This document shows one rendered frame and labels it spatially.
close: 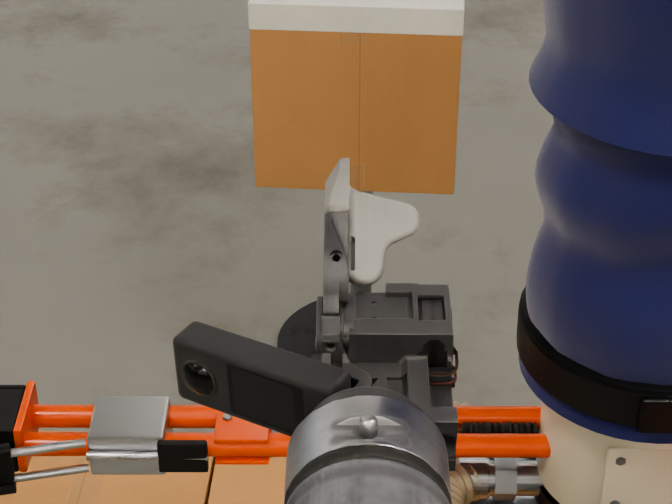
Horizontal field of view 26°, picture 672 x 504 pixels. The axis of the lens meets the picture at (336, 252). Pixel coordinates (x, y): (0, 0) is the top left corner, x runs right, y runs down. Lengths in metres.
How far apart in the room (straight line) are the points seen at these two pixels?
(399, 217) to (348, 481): 0.22
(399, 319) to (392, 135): 2.00
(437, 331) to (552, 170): 0.35
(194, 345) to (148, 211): 3.20
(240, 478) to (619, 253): 1.30
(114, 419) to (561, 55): 0.54
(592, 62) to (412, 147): 1.78
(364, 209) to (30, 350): 2.71
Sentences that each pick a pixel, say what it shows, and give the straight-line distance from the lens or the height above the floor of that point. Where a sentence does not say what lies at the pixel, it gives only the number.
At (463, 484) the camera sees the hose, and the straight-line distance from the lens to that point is 1.37.
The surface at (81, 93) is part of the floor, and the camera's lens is 4.73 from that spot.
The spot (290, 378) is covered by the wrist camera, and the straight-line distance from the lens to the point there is 0.84.
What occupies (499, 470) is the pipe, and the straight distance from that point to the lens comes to 1.38.
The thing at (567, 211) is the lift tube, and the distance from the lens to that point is 1.16.
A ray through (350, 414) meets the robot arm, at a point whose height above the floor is 1.62.
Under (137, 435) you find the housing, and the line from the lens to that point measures 1.34.
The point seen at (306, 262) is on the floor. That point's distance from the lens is 3.82.
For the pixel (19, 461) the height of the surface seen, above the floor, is 1.23.
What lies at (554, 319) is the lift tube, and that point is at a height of 1.41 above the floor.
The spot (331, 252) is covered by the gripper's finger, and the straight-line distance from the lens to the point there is 0.88.
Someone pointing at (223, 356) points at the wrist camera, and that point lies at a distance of 0.86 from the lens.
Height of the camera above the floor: 2.12
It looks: 33 degrees down
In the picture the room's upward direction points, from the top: straight up
